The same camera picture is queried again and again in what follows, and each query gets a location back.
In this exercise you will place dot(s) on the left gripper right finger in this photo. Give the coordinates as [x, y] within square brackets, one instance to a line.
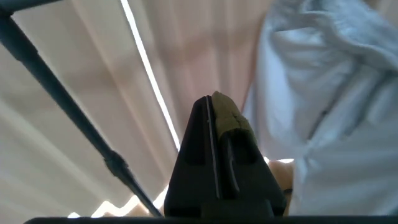
[255, 193]

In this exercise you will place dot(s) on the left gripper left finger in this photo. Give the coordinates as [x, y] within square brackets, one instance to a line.
[192, 180]

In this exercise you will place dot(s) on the green printed shirt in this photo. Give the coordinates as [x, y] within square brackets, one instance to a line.
[228, 115]

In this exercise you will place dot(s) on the pale grey shorts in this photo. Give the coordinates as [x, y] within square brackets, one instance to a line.
[342, 124]

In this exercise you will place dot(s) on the black clothes rack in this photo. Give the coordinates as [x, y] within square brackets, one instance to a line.
[62, 95]

